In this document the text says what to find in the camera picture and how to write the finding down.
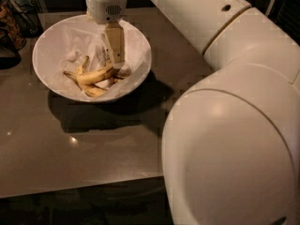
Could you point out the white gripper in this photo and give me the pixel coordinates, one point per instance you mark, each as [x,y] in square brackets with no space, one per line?
[105,8]

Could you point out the yellow banana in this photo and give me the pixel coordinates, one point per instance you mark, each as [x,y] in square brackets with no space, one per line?
[117,76]
[98,75]
[90,90]

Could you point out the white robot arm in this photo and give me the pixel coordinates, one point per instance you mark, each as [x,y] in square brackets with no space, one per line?
[231,143]

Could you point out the white bowl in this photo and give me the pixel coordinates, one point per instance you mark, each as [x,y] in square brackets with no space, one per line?
[42,62]

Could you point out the white paper liner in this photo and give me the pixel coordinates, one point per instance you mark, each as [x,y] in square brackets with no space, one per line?
[82,50]

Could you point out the patterned brown container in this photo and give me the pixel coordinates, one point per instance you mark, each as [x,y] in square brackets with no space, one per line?
[8,22]

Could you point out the black wire mesh basket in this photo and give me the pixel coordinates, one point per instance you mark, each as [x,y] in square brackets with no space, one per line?
[27,18]

